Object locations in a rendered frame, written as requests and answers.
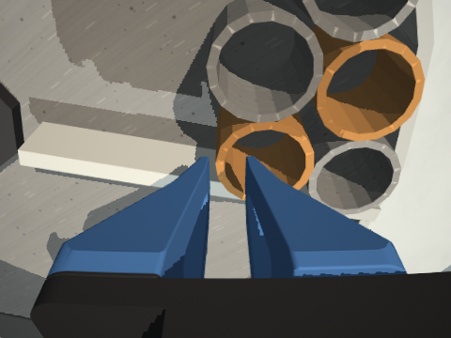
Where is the bronze bushing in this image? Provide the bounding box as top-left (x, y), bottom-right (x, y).
top-left (215, 106), bottom-right (314, 200)
top-left (312, 25), bottom-right (425, 142)

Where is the grey metal ring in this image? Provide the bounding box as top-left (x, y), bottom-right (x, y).
top-left (207, 0), bottom-right (323, 123)
top-left (301, 106), bottom-right (401, 215)
top-left (292, 0), bottom-right (418, 42)

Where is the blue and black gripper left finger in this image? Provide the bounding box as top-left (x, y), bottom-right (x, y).
top-left (46, 157), bottom-right (210, 278)

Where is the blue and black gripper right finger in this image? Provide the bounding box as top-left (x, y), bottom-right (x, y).
top-left (245, 156), bottom-right (408, 278)

